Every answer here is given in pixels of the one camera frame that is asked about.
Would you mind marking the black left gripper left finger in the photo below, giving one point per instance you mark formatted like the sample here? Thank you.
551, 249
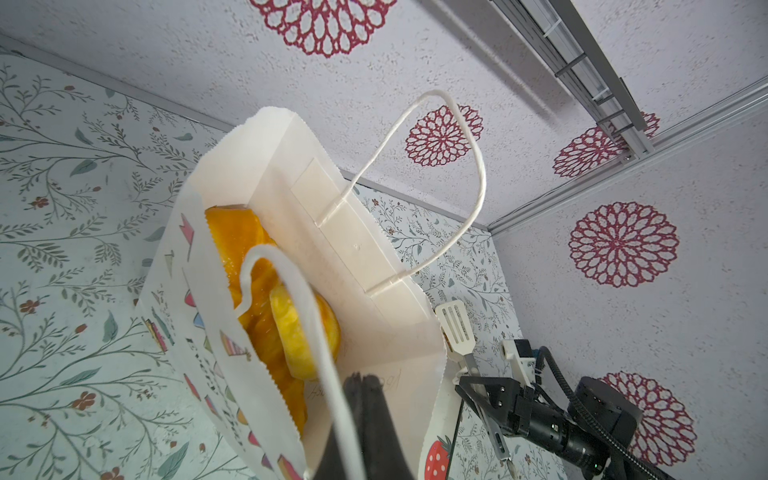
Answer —
331, 465

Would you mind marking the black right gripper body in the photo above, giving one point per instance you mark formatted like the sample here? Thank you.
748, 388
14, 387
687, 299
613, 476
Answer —
505, 407

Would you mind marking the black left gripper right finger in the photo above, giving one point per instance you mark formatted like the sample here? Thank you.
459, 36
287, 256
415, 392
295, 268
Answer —
382, 453

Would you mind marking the white slotted serving tongs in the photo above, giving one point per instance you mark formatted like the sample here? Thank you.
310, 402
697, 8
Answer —
456, 325

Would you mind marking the fake croissant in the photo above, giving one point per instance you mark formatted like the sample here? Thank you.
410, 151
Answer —
295, 345

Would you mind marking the long braided fake bread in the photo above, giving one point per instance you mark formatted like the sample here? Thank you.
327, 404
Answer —
235, 230

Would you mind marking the white paper gift bag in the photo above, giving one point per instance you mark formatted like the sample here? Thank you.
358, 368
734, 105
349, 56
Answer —
325, 242

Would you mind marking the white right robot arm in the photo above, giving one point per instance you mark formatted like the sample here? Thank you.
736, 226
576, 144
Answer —
590, 426

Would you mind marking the strawberry print rectangular tray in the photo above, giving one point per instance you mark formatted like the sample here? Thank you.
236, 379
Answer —
440, 438

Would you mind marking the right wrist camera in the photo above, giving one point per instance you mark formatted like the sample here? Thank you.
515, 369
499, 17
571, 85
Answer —
521, 359

